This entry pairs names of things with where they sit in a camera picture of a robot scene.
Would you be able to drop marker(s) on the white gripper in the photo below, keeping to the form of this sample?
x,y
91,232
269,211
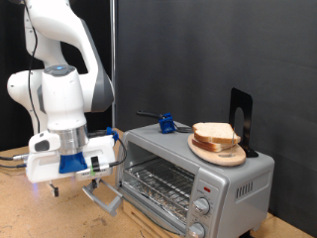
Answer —
x,y
43,168

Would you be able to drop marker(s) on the white bread slice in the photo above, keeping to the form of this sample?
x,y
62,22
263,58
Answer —
x,y
214,130

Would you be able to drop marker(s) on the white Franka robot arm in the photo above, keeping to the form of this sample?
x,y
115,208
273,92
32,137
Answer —
x,y
62,99

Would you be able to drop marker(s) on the metal oven rack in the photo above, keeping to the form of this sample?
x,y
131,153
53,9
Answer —
x,y
158,185

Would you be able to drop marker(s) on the silver oven knob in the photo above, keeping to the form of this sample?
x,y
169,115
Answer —
x,y
201,206
196,230

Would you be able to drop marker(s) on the silver toaster oven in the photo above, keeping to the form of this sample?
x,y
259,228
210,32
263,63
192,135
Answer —
x,y
237,175

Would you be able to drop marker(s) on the round wooden plate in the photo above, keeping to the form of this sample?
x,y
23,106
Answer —
x,y
224,158

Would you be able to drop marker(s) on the vertical metal pole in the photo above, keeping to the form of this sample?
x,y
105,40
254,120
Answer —
x,y
113,33

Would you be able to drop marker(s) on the black metal bookend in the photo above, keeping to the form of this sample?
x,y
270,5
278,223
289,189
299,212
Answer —
x,y
247,109

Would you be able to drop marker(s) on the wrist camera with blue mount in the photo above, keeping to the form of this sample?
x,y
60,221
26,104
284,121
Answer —
x,y
71,163

